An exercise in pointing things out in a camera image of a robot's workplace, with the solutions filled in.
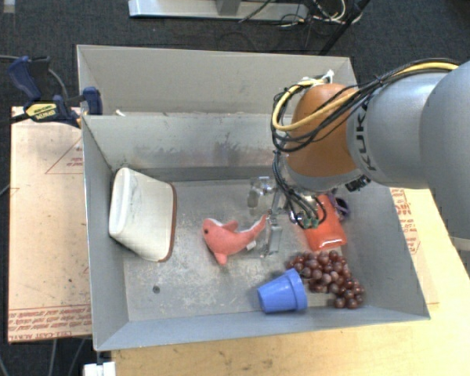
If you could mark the grey metal bin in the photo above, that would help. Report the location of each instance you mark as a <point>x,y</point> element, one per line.
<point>203,288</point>

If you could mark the brown cardboard board, red print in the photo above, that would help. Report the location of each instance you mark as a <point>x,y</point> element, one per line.
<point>47,225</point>

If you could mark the white tub with brown rim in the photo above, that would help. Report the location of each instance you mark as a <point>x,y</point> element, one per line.
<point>141,214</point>

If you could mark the pink toy dolphin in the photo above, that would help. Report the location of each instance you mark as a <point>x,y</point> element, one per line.
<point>229,239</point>

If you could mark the blue plastic cup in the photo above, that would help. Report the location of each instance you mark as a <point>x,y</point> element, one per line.
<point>282,294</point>

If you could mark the orange-red glossy pouch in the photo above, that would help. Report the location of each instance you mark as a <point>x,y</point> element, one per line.
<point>329,237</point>

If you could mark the black cylinder on white bracket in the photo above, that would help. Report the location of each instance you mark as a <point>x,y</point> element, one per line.
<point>357,183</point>

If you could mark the dark red toy grapes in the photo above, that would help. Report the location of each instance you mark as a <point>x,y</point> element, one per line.
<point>333,276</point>

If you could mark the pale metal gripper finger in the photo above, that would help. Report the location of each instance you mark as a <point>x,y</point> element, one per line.
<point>263,185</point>
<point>275,239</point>

